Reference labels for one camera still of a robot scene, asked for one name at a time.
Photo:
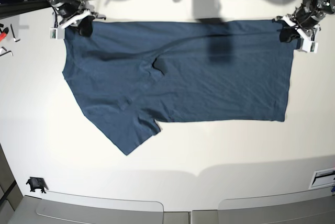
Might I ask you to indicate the black hex key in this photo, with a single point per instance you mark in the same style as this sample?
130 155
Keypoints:
15 38

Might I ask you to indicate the blue T-shirt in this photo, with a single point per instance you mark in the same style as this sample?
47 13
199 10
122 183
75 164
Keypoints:
129 77

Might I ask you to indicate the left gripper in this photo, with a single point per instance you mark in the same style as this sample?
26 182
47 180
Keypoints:
304 17

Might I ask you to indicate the black table clamp bracket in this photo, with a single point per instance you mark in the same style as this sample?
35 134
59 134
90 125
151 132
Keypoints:
37 183

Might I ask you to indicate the silver hex key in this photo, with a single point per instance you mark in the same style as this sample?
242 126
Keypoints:
4 51

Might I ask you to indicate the red handled tool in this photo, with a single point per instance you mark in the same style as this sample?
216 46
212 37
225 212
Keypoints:
4 33

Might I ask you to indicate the grey chair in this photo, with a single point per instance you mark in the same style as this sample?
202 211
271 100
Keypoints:
36 210
314 206

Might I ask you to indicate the grey right chair back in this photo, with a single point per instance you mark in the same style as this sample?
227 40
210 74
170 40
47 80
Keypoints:
314 206

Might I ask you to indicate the grey left chair back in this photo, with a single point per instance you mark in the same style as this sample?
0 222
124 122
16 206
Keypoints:
36 210

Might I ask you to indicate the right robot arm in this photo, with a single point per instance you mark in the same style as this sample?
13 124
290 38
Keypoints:
72 13

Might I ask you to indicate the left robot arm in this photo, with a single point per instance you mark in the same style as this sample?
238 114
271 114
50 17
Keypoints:
328 4

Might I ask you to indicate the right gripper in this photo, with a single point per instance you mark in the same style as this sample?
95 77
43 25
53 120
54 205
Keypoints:
66 9

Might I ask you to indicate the white label plate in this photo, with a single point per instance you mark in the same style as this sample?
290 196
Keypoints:
322 178

